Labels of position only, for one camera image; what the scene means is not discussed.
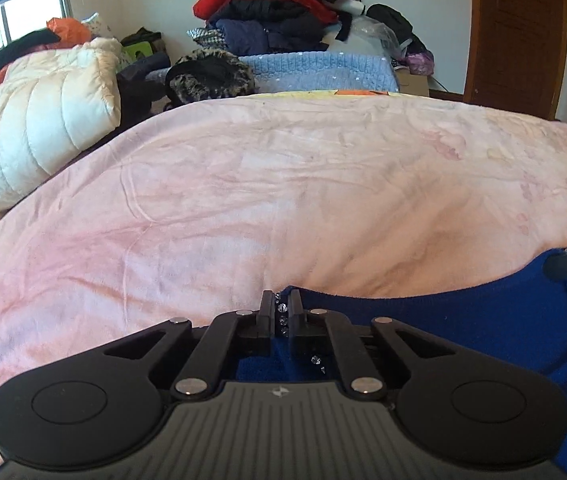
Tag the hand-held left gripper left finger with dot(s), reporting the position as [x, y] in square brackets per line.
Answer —
[266, 321]

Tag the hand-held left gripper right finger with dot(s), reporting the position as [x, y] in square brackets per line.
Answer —
[295, 321]

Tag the pink blanket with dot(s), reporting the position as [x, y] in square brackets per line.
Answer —
[263, 185]

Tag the wooden door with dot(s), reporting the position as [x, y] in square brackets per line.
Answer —
[513, 40]

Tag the cardboard box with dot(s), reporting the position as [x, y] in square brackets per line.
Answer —
[411, 82]

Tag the purple bag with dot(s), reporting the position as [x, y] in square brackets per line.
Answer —
[421, 62]

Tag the leopard print fur garment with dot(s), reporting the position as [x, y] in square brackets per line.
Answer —
[208, 77]

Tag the light blue knit sweater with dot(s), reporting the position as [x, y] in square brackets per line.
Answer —
[313, 70]

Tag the dark blue jacket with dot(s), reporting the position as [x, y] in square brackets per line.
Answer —
[138, 80]

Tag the navy garment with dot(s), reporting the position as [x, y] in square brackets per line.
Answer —
[243, 35]

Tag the houndstooth cloth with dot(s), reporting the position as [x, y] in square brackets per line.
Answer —
[206, 37]

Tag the clear plastic bag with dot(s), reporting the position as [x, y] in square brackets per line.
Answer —
[368, 35]

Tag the black garment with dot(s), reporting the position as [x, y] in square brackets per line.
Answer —
[393, 22]

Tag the green and black bag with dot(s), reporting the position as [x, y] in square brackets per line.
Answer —
[141, 45]

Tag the white puffer jacket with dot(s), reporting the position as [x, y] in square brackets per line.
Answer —
[38, 120]

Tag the black padded jacket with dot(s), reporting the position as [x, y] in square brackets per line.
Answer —
[268, 10]

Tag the white dotted cloth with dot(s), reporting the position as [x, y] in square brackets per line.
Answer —
[98, 25]

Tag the orange garment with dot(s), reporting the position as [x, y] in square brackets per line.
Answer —
[66, 30]

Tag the window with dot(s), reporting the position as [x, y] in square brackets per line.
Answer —
[28, 22]

